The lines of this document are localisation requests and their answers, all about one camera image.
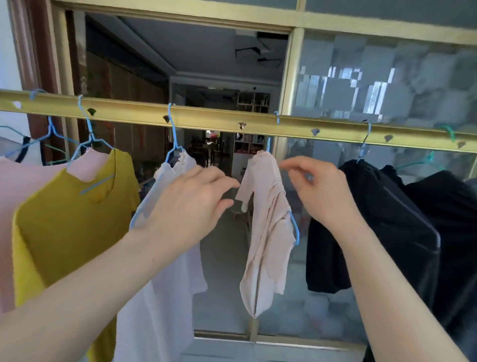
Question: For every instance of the person's right hand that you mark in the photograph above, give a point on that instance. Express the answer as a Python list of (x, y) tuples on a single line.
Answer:
[(324, 194)]

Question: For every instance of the person's left hand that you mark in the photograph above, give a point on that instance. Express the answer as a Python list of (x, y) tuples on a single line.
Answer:
[(186, 212)]

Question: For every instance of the black sheer blouse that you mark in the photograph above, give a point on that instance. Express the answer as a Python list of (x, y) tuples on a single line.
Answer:
[(372, 223)]

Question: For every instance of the pale pink blouse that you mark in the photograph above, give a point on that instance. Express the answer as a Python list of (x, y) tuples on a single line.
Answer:
[(264, 231)]

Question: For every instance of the sheer white lace-collar shirt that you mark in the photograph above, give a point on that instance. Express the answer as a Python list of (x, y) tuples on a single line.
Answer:
[(164, 298)]

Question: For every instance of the gold clothes rail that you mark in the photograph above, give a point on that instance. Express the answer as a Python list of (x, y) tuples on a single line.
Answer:
[(223, 119)]

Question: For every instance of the mustard yellow t-shirt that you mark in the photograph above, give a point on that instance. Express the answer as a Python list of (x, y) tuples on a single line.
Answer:
[(56, 223)]

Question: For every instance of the black shorts with logo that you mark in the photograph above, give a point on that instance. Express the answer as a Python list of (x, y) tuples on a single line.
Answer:
[(454, 223)]

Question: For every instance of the pink t-shirt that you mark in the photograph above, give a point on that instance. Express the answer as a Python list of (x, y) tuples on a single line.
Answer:
[(15, 194)]

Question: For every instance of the person's right forearm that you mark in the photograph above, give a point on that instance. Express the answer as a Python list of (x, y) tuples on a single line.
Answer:
[(395, 298)]

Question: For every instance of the person's left forearm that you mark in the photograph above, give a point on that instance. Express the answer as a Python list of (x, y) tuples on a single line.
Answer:
[(74, 298)]

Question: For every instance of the ceiling lamp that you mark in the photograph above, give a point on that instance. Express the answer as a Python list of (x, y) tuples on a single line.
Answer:
[(261, 48)]

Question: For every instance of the gold framed glass door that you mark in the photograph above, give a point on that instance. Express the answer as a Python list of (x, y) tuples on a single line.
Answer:
[(372, 22)]

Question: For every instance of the indoor wall shelf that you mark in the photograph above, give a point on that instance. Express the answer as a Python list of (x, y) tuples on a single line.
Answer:
[(253, 100)]

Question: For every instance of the brown door frame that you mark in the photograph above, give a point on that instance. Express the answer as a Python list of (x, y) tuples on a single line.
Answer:
[(37, 48)]

